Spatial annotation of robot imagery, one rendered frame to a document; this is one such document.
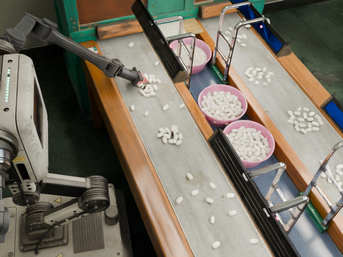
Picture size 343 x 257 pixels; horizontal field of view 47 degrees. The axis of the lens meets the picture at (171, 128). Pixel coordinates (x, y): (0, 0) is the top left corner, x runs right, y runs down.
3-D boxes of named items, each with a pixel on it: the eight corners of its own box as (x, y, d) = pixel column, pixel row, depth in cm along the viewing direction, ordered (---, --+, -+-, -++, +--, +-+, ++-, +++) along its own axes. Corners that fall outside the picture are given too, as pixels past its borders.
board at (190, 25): (155, 43, 243) (155, 41, 243) (146, 28, 252) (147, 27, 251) (203, 32, 253) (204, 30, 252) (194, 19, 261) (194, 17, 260)
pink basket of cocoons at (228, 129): (234, 179, 195) (237, 169, 187) (210, 139, 210) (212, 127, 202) (279, 164, 202) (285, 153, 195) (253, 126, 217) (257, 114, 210)
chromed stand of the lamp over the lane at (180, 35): (160, 105, 223) (163, 42, 188) (147, 82, 234) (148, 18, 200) (190, 97, 228) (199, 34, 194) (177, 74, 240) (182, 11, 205)
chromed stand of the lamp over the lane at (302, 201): (243, 265, 168) (270, 216, 133) (222, 224, 179) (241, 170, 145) (282, 250, 173) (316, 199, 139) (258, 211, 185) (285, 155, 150)
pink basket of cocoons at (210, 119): (221, 139, 210) (224, 128, 203) (186, 111, 221) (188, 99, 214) (253, 114, 222) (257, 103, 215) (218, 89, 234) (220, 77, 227)
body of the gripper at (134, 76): (137, 67, 220) (126, 62, 214) (143, 79, 214) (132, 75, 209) (129, 75, 222) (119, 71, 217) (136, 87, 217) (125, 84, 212)
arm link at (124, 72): (117, 77, 208) (122, 69, 206) (112, 71, 212) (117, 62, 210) (127, 81, 213) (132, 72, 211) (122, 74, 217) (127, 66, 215)
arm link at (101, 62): (32, 39, 187) (43, 20, 183) (33, 35, 192) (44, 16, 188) (111, 80, 207) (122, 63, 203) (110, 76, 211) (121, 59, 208)
